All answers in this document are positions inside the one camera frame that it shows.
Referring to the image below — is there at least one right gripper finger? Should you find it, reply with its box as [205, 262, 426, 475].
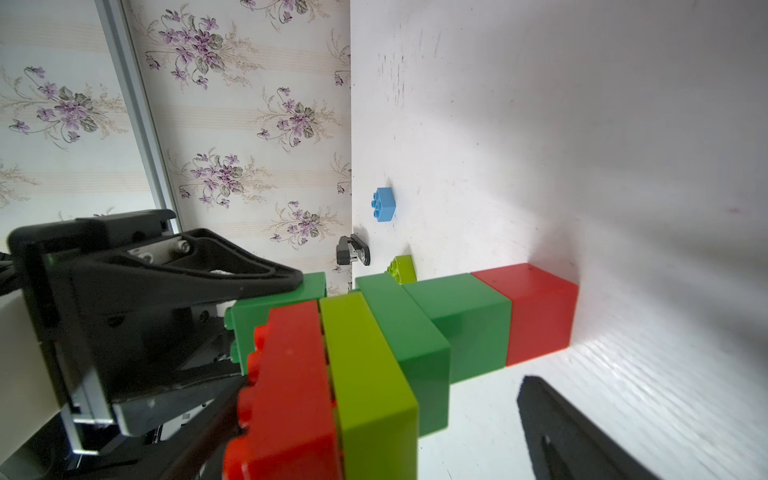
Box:
[517, 376, 656, 480]

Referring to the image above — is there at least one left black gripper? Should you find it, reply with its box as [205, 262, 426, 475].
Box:
[8, 209, 304, 455]

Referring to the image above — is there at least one small green lego brick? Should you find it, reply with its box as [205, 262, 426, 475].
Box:
[224, 271, 328, 376]
[404, 273, 512, 383]

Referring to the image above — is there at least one small red lego brick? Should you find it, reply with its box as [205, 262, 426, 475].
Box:
[473, 263, 579, 366]

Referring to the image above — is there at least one green long lego brick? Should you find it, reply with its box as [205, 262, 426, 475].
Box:
[356, 273, 451, 437]

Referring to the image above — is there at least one lime long lego brick front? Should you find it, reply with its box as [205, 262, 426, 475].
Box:
[319, 292, 419, 479]

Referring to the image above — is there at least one lime long lego brick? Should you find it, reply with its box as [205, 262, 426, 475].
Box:
[387, 255, 417, 285]
[319, 292, 419, 479]

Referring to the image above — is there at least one red long lego brick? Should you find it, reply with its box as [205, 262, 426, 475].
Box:
[222, 300, 343, 479]

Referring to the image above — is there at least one small blue lego brick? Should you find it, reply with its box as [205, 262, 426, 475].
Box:
[371, 187, 396, 222]

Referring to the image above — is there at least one black stapler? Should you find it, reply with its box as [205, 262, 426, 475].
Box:
[336, 234, 371, 266]

